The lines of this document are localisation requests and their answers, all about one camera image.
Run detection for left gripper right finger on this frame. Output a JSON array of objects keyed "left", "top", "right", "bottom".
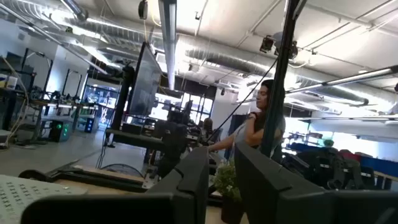
[{"left": 234, "top": 142, "right": 398, "bottom": 224}]

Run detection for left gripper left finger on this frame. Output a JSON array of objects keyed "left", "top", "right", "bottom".
[{"left": 20, "top": 146, "right": 210, "bottom": 224}]

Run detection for black equipment pile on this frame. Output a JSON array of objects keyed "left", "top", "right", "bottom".
[{"left": 281, "top": 144, "right": 394, "bottom": 191}]

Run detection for black desk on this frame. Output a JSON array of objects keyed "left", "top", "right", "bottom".
[{"left": 104, "top": 128, "right": 165, "bottom": 153}]

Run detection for potted plant with white flowers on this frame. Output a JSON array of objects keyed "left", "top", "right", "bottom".
[{"left": 212, "top": 159, "right": 245, "bottom": 224}]

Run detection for person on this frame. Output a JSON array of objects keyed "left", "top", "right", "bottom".
[
  {"left": 207, "top": 79, "right": 286, "bottom": 158},
  {"left": 200, "top": 117, "right": 215, "bottom": 141}
]

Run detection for pale green perforated metal shelf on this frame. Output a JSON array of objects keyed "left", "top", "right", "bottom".
[{"left": 0, "top": 174, "right": 88, "bottom": 224}]

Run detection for black computer tower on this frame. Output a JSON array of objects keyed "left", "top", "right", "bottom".
[{"left": 48, "top": 119, "right": 71, "bottom": 143}]

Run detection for black monitor stand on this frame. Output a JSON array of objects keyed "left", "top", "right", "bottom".
[{"left": 107, "top": 65, "right": 136, "bottom": 147}]

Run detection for large black monitor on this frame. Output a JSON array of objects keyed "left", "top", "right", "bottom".
[{"left": 126, "top": 41, "right": 164, "bottom": 118}]

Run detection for ceiling light bar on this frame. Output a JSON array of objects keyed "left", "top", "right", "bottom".
[{"left": 284, "top": 65, "right": 398, "bottom": 96}]

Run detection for black workbench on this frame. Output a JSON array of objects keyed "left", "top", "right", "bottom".
[{"left": 0, "top": 46, "right": 100, "bottom": 147}]

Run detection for long ceiling light fixture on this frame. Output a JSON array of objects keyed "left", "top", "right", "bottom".
[{"left": 157, "top": 0, "right": 178, "bottom": 91}]

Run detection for black slanted cable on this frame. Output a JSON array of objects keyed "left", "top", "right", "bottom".
[{"left": 205, "top": 57, "right": 279, "bottom": 144}]

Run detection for black upright frame post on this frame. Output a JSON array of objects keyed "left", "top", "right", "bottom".
[{"left": 259, "top": 0, "right": 307, "bottom": 158}]

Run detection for silver ribbed air duct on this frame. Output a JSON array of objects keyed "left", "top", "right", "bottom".
[{"left": 185, "top": 48, "right": 371, "bottom": 106}]

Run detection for black mounted camera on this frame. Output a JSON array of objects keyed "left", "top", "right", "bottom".
[{"left": 259, "top": 35, "right": 276, "bottom": 54}]

